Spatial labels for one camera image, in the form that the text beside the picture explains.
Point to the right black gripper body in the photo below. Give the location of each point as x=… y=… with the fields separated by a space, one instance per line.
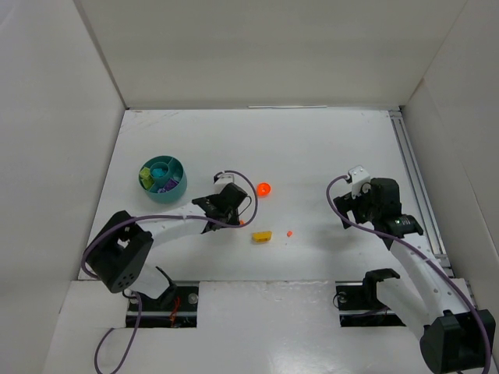
x=347 y=208

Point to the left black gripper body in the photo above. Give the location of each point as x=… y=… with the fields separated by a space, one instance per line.
x=217 y=218

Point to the orange round lego piece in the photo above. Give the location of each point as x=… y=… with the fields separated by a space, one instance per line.
x=263 y=189

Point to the yellow curved lego brick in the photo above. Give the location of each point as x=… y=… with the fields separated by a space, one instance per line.
x=262 y=236

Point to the purple curved lego brick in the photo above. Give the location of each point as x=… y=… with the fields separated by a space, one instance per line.
x=171 y=184

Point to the teal rounded lego brick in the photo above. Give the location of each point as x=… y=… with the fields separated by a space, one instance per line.
x=158 y=172

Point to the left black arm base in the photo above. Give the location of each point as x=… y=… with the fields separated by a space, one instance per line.
x=171 y=300

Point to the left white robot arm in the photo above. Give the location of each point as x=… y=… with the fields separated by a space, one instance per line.
x=118 y=255

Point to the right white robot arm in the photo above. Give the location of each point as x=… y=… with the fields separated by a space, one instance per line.
x=453 y=334

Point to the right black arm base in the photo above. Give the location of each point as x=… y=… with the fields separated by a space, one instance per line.
x=357 y=303

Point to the teal divided round container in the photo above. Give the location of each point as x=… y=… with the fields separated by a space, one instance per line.
x=174 y=170

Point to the lime green square brick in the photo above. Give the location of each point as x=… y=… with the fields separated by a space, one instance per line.
x=147 y=183

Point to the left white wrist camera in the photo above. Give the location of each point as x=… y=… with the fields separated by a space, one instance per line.
x=221 y=180

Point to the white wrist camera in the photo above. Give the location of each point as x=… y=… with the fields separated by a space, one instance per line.
x=221 y=180
x=357 y=178

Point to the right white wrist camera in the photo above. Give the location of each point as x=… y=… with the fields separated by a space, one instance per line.
x=357 y=178

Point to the aluminium rail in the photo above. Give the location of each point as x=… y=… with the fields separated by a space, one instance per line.
x=428 y=220

